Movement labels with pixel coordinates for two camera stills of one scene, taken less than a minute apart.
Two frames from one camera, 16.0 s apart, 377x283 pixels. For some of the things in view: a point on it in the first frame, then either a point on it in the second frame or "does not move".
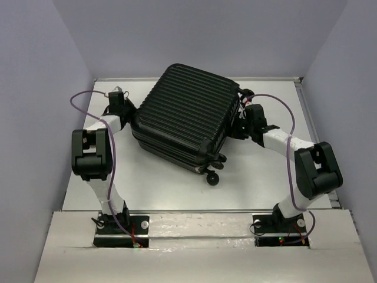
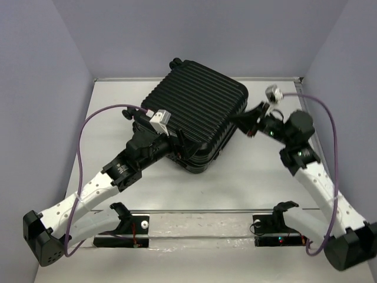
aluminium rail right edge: x=313 y=128 does not move
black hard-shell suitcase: x=185 y=118 does not move
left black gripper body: x=129 y=109 → x=162 y=147
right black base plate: x=271 y=230 does not move
